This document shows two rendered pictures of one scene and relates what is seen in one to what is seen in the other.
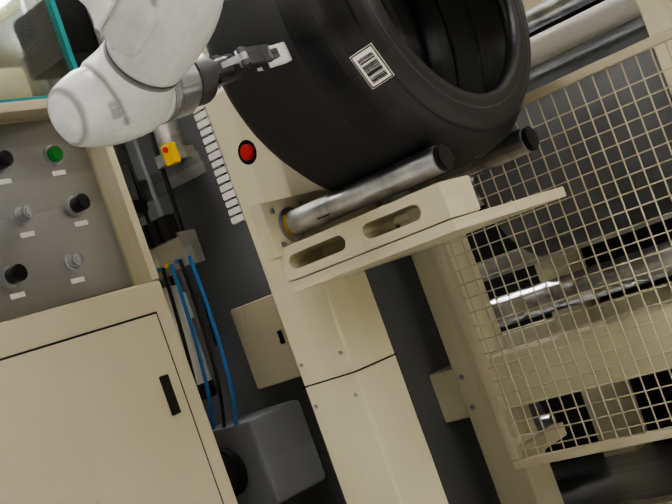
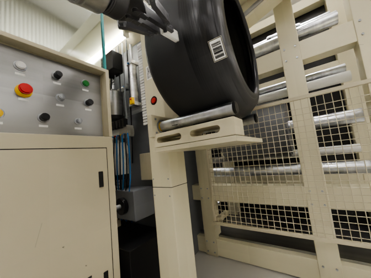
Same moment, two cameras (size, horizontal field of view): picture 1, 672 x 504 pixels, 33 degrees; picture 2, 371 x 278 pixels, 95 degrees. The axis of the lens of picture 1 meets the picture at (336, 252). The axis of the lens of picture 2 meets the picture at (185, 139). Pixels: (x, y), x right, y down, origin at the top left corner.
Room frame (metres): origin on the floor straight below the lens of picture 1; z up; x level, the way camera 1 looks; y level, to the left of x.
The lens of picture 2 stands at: (1.20, 0.01, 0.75)
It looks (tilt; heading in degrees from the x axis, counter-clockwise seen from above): 6 degrees up; 356
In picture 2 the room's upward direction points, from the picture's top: 6 degrees counter-clockwise
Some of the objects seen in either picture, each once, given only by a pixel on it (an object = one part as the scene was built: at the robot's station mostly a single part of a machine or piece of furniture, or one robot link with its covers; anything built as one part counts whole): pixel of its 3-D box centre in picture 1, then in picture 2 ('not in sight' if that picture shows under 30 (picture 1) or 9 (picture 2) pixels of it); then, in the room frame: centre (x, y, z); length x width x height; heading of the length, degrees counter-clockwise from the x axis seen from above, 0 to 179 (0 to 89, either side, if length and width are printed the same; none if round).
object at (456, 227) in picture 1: (429, 237); (211, 144); (1.97, -0.16, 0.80); 0.37 x 0.36 x 0.02; 141
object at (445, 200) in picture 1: (374, 230); (194, 134); (1.86, -0.07, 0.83); 0.36 x 0.09 x 0.06; 51
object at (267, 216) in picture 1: (335, 214); (179, 129); (2.08, -0.02, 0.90); 0.40 x 0.03 x 0.10; 141
